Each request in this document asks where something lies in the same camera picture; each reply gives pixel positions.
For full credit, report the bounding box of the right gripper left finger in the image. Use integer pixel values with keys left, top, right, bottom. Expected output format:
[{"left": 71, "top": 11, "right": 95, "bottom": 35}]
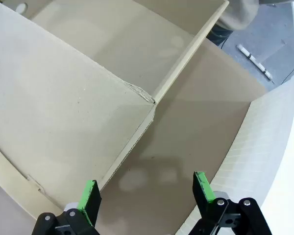
[{"left": 31, "top": 180, "right": 102, "bottom": 235}]

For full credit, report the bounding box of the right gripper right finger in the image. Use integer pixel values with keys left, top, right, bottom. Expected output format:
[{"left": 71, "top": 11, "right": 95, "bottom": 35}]
[{"left": 188, "top": 171, "right": 272, "bottom": 235}]

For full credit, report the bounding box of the brown cardboard shoe box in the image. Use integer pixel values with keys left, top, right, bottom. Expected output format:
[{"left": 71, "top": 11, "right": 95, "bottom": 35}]
[{"left": 0, "top": 0, "right": 269, "bottom": 235}]

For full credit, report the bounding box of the white pen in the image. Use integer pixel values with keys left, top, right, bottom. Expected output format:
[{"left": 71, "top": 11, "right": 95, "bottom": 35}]
[{"left": 236, "top": 44, "right": 275, "bottom": 85}]

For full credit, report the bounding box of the person in beige sweater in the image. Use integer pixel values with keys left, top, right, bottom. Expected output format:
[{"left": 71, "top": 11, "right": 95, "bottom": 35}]
[{"left": 205, "top": 0, "right": 260, "bottom": 47}]

